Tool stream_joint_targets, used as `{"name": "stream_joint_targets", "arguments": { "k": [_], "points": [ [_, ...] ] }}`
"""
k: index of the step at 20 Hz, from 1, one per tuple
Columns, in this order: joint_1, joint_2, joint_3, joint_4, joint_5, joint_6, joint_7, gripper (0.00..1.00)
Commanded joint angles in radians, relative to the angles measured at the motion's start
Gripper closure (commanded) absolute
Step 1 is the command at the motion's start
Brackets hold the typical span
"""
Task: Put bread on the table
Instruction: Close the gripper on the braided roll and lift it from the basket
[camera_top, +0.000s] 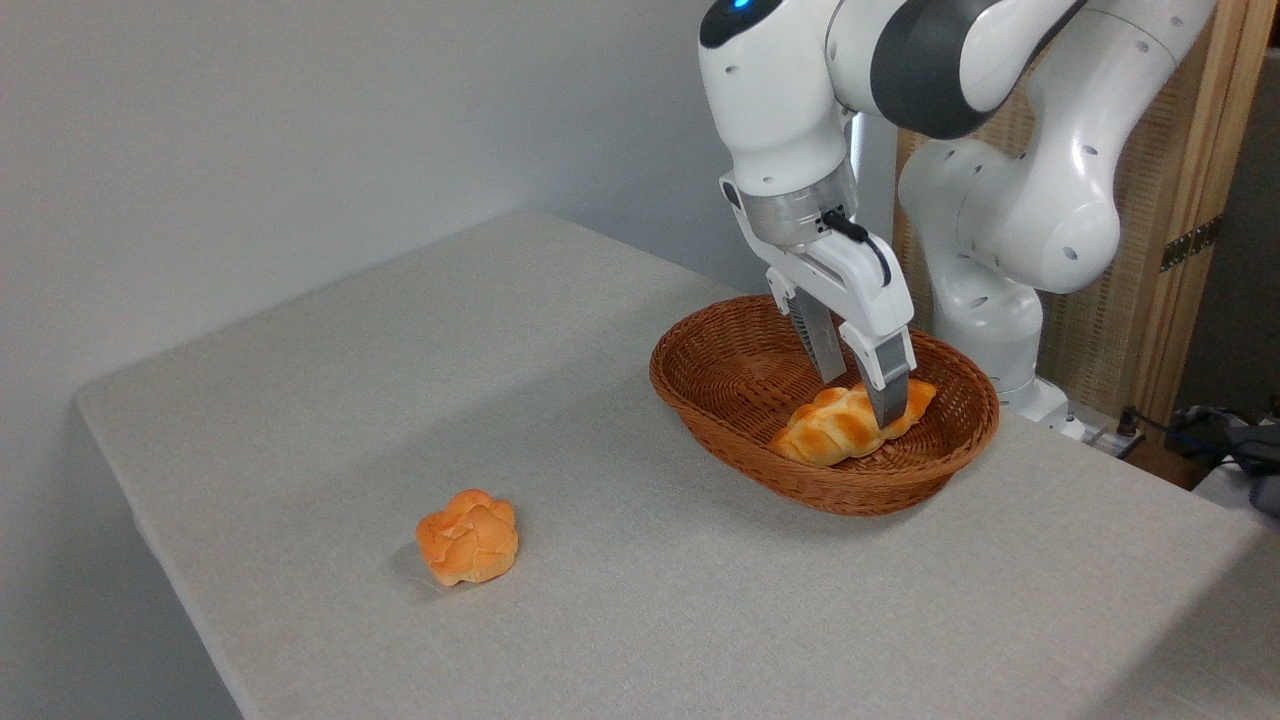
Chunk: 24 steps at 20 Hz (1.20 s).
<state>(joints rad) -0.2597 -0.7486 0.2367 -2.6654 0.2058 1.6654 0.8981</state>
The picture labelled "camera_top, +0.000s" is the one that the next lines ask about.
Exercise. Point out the dark grey bag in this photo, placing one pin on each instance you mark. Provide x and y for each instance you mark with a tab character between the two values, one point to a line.
1225	435

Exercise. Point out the round orange bread roll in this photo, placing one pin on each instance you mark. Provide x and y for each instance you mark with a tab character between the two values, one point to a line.
468	538

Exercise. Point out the long braided bread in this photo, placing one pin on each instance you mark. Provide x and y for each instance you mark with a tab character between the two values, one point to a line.
822	435

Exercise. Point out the dark metal screen hinge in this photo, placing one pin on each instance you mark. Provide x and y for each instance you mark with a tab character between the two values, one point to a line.
1190	243

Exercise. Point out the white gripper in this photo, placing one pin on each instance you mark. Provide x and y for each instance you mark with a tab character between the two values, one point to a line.
865	285

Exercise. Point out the brown wicker basket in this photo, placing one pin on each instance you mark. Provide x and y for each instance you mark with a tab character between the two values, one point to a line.
720	360

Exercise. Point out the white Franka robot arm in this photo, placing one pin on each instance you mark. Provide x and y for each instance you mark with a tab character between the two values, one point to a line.
780	100

